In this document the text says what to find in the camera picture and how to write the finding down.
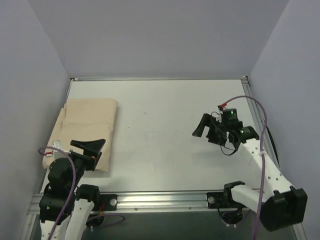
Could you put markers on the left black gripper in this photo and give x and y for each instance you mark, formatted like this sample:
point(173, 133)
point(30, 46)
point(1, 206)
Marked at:
point(88, 158)

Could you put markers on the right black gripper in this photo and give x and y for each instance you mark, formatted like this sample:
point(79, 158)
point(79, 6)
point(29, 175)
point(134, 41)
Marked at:
point(213, 131)

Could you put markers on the beige surgical wrap cloth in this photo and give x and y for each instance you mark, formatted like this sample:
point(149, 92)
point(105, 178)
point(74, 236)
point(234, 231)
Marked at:
point(86, 119)

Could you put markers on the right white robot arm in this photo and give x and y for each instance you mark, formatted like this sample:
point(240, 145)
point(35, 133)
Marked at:
point(279, 204)

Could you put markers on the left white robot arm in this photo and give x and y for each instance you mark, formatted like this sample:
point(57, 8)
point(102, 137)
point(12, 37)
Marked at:
point(65, 205)

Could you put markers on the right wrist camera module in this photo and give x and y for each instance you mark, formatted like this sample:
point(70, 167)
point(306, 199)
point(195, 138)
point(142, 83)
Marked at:
point(229, 118)

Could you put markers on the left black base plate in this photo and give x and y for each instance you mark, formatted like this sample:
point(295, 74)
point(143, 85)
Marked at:
point(104, 203)

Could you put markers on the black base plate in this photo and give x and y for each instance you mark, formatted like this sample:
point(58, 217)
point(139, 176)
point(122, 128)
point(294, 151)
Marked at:
point(104, 203)
point(220, 200)

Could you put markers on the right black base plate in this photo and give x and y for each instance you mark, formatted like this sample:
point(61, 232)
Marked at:
point(220, 200)

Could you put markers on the aluminium front rail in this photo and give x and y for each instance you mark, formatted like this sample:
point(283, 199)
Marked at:
point(161, 201)

